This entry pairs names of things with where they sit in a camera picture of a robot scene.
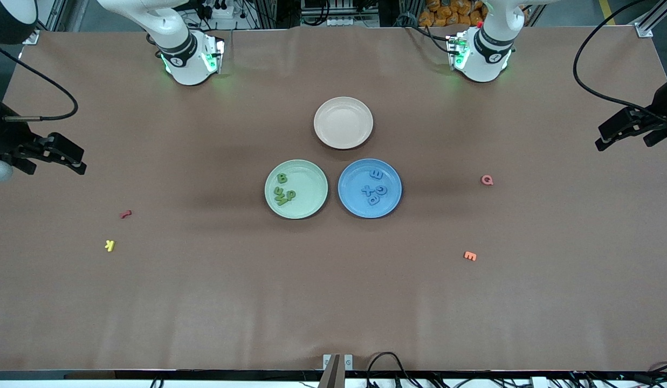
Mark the aluminium frame profile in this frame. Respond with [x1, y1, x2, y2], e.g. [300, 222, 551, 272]
[638, 0, 667, 38]
[22, 0, 91, 45]

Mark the blue plate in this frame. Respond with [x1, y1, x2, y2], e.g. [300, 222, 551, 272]
[338, 158, 403, 219]

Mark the green plate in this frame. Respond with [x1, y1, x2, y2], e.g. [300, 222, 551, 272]
[264, 160, 329, 220]

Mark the looped black cable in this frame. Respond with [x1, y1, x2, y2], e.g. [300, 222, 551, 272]
[366, 352, 420, 388]

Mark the brown bar with white brackets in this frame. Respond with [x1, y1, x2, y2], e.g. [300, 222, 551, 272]
[318, 354, 354, 388]

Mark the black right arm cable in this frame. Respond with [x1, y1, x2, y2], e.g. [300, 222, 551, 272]
[0, 42, 79, 122]

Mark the beige plate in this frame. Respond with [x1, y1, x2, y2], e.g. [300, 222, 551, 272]
[313, 96, 374, 150]

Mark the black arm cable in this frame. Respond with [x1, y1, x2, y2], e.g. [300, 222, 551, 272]
[573, 0, 667, 127]
[0, 42, 79, 122]

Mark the pile of orange packets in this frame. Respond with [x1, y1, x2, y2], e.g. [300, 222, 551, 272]
[420, 0, 487, 27]

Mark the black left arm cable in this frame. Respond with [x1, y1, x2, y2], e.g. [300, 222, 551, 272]
[573, 0, 667, 127]

